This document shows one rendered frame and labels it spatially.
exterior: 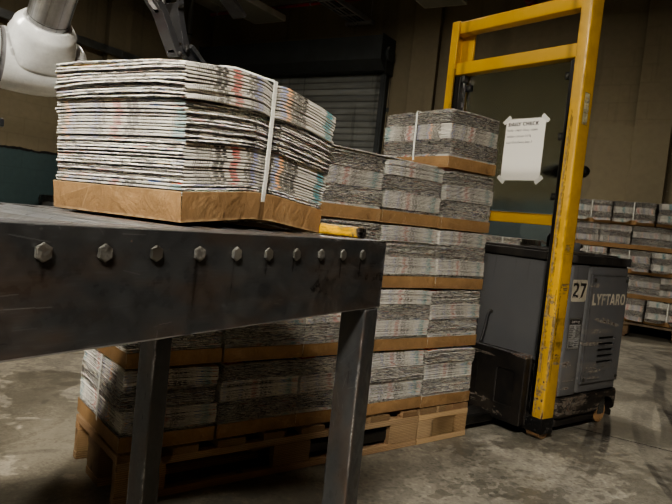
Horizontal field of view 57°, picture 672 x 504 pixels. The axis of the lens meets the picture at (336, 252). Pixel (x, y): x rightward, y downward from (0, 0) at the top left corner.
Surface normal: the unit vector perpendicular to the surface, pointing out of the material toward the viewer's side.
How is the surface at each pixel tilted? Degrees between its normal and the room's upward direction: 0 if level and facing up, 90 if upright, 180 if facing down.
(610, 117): 90
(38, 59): 128
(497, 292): 90
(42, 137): 90
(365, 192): 90
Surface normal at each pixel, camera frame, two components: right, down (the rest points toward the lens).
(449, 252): 0.62, 0.11
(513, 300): -0.78, -0.05
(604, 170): -0.51, -0.01
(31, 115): 0.85, 0.11
